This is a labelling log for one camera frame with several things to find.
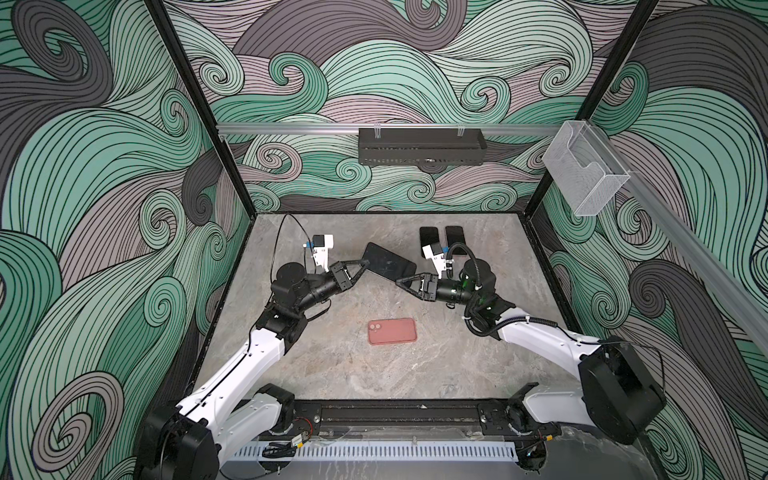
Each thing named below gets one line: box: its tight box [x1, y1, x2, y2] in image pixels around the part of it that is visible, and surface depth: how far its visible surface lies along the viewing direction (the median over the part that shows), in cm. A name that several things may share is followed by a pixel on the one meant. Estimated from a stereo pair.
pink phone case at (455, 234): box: [445, 226, 466, 247], surface depth 116 cm
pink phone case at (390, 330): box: [368, 318, 417, 345], surface depth 91 cm
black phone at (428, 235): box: [419, 226, 440, 255], surface depth 116 cm
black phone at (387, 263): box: [362, 242, 417, 281], surface depth 73 cm
